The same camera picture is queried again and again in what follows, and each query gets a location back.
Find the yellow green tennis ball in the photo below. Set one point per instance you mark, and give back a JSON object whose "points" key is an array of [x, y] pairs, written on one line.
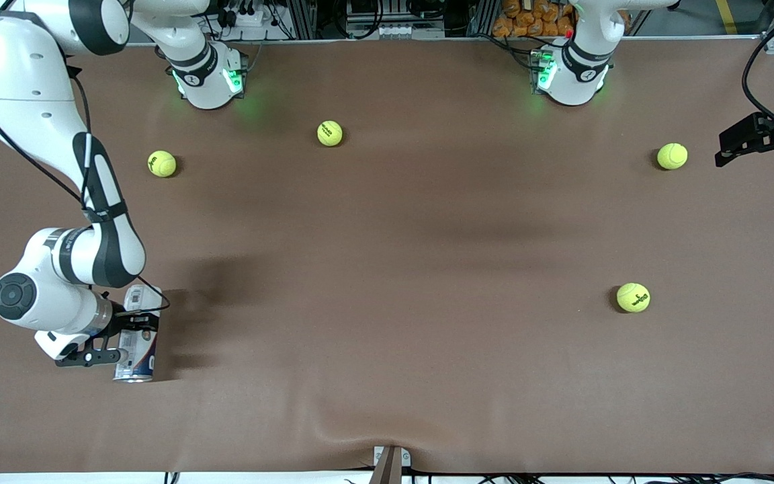
{"points": [[330, 133], [672, 156], [162, 163], [633, 297]]}

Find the grey electronics unit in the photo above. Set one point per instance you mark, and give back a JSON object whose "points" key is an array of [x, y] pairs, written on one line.
{"points": [[394, 30]]}

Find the brown table mat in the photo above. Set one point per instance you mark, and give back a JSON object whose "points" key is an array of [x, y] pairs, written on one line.
{"points": [[387, 336]]}

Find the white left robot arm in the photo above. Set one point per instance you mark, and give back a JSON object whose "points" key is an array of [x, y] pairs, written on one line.
{"points": [[592, 27]]}

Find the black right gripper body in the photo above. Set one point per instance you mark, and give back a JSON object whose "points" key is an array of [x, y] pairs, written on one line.
{"points": [[123, 320]]}

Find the white blue tennis ball can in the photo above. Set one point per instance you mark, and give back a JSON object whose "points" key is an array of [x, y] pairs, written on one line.
{"points": [[137, 356]]}

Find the grey metal bracket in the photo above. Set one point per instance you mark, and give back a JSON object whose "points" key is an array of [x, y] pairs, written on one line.
{"points": [[387, 467]]}

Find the orange objects box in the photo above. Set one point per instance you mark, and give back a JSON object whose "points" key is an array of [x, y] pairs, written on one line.
{"points": [[528, 20]]}

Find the white power strip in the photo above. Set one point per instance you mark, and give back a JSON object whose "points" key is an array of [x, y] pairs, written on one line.
{"points": [[252, 19]]}

